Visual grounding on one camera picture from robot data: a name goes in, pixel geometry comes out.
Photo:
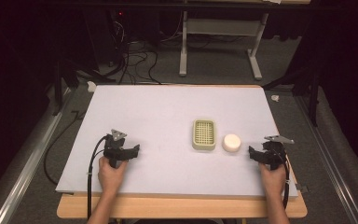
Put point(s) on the wooden table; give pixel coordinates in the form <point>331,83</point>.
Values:
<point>180,207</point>

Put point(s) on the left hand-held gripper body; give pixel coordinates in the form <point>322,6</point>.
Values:
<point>114,148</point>

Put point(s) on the crumpled white tape piece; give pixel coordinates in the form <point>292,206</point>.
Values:
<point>91,86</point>

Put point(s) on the white foam mat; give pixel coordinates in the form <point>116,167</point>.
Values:
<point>167,168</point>

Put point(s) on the grey tape piece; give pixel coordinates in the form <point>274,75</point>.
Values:
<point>302,188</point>

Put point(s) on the pale green soap dish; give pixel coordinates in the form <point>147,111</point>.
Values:
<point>203,135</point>

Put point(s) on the white metal stand frame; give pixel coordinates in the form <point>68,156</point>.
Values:
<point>223,27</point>

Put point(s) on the black metal stand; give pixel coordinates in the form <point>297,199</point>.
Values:
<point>62,77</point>
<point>313,93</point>

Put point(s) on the small white paper scrap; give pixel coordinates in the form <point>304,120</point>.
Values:
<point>275,98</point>

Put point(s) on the aluminium floor rail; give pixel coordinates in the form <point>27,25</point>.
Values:
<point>332,161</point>
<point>21,177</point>

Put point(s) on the person's right hand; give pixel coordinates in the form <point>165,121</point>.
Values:
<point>272,180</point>

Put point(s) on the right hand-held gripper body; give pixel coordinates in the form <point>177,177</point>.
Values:
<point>274,152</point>

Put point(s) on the person's left hand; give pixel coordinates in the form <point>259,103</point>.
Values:
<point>110,175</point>

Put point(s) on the round white soap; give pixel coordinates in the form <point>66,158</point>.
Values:
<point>231,142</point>

